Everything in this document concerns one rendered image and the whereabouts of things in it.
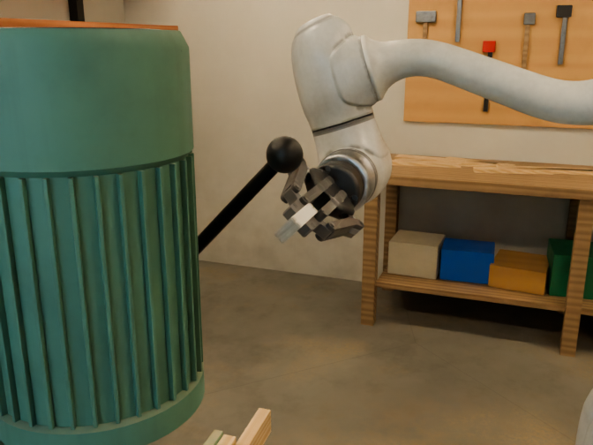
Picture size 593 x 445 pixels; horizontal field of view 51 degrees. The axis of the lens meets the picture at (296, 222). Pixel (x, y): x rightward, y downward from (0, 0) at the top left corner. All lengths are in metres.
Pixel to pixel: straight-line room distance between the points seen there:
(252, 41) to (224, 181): 0.94
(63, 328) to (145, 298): 0.06
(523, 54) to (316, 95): 2.78
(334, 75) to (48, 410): 0.63
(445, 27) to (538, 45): 0.51
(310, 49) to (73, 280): 0.60
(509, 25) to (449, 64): 2.74
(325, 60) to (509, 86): 0.27
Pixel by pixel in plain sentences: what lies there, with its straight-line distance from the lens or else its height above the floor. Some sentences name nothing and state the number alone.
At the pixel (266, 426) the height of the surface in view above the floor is 0.92.
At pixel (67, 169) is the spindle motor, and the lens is 0.43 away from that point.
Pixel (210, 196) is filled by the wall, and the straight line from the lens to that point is 4.34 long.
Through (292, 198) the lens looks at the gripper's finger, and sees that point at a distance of 0.74.
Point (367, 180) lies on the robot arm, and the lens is 0.89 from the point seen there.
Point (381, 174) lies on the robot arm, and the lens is 0.96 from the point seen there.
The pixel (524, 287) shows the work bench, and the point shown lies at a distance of 3.45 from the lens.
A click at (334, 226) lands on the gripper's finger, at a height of 1.28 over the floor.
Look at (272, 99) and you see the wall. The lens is 4.04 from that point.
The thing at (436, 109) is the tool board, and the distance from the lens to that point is 3.75.
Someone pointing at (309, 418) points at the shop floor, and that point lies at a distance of 2.72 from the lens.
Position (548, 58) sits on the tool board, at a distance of 3.70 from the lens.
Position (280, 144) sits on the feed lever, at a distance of 0.57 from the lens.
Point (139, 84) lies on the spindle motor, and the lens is 0.44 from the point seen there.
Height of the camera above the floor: 1.50
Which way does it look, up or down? 16 degrees down
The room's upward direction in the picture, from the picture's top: straight up
